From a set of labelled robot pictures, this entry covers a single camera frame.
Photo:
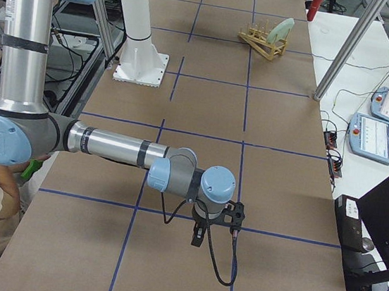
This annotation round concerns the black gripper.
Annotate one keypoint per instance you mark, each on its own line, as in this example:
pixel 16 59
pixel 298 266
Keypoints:
pixel 200 223

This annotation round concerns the light green plate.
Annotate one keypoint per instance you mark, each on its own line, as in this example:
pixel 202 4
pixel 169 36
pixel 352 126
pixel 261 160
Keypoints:
pixel 280 31

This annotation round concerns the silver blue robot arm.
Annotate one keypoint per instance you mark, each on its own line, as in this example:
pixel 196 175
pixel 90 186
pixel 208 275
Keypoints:
pixel 28 129

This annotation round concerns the near orange black adapter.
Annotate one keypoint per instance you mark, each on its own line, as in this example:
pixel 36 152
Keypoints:
pixel 335 166

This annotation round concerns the orange black adapter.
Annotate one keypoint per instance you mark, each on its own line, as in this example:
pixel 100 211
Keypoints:
pixel 335 166
pixel 330 138

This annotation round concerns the far orange black adapter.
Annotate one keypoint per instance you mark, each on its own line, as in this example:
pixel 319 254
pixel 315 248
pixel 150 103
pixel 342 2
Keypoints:
pixel 330 138

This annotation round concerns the black laptop computer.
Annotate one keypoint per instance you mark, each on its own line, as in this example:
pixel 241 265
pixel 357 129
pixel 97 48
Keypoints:
pixel 363 231

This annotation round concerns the green handheld tool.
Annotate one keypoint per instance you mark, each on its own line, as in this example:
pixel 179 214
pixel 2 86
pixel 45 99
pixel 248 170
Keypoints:
pixel 33 166

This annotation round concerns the near teach pendant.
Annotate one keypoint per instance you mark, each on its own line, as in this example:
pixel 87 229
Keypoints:
pixel 369 137

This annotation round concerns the wooden dish rack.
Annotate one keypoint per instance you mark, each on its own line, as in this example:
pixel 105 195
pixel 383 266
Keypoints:
pixel 255 36

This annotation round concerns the red bottle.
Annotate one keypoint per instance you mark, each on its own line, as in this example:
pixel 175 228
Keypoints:
pixel 313 8

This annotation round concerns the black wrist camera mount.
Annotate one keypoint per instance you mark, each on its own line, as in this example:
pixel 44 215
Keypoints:
pixel 232 216

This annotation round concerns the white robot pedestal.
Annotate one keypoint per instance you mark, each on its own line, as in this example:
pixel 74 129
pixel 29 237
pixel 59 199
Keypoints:
pixel 139 62

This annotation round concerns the aluminium frame cart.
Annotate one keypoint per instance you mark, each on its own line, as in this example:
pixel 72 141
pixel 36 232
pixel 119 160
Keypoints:
pixel 84 43

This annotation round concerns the silver aluminium post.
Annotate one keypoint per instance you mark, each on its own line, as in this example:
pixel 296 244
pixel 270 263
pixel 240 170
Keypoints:
pixel 358 31

